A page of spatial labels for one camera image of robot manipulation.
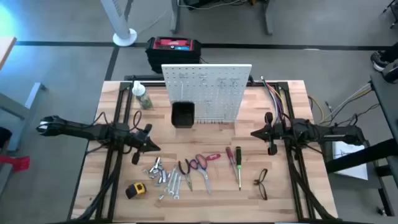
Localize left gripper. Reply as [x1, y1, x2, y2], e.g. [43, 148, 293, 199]
[129, 123, 161, 166]

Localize person's shoe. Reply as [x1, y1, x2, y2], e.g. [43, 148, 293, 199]
[370, 50, 390, 72]

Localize black office chair base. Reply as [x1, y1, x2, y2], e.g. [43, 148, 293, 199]
[379, 0, 398, 30]

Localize white paper booklet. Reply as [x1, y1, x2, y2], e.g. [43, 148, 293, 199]
[331, 140, 369, 181]

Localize red black tool case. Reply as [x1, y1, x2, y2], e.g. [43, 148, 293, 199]
[145, 36, 202, 74]

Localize green black screwdriver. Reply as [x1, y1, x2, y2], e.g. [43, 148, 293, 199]
[234, 146, 243, 191]

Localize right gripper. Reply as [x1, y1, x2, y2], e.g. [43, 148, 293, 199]
[251, 112, 293, 156]

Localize coloured wire bundle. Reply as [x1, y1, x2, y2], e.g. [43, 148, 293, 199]
[260, 75, 293, 125]

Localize red-handled screwdriver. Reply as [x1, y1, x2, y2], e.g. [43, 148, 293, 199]
[224, 146, 239, 184]

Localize black cable harness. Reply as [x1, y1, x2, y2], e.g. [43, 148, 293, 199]
[73, 146, 125, 222]
[287, 146, 343, 222]

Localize dark-handled pliers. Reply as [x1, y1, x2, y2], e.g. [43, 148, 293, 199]
[177, 159, 194, 192]

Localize black plastic bin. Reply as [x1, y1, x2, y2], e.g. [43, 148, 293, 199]
[170, 101, 196, 129]

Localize white tower fan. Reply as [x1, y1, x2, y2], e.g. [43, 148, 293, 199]
[99, 0, 138, 47]

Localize yellow black tape measure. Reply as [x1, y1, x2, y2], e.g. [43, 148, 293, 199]
[125, 182, 147, 200]

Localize large chrome combination wrench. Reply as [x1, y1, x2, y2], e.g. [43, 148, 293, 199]
[174, 174, 182, 200]

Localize long straight peg hook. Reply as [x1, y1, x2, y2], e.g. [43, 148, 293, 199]
[178, 72, 189, 94]

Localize wire multi-prong tool rack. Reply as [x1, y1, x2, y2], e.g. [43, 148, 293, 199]
[197, 117, 227, 124]

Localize grey desk leg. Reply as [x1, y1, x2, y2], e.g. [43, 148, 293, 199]
[262, 0, 275, 36]
[170, 0, 182, 35]

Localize green duster spray can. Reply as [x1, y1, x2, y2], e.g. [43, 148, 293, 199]
[131, 80, 154, 110]

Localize clear safety glasses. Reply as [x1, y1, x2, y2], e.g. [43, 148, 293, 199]
[253, 168, 269, 201]

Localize white fan cord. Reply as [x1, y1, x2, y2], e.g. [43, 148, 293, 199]
[136, 9, 170, 34]

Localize yellow cable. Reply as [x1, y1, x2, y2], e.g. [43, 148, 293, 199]
[307, 95, 326, 124]

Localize black aluminium table frame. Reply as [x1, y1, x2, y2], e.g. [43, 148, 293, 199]
[67, 74, 343, 223]

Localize black desk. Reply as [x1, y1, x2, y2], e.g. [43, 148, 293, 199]
[325, 73, 398, 175]

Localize wooden side table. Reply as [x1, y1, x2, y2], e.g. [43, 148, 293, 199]
[0, 36, 17, 71]

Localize red plastic object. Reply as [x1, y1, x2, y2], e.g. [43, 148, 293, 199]
[0, 154, 31, 173]

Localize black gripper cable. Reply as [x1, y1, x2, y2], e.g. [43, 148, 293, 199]
[126, 110, 143, 133]

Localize grey metal stand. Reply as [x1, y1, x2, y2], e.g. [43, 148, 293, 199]
[0, 82, 49, 153]

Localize white cable bundle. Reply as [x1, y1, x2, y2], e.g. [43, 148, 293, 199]
[328, 82, 374, 124]

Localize white metal pegboard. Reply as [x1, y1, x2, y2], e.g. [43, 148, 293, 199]
[160, 63, 252, 124]

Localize person's leg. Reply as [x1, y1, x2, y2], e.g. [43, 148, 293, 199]
[381, 41, 398, 63]

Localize scissors with red-blue handles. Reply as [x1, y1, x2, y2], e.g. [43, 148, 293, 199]
[189, 154, 213, 196]

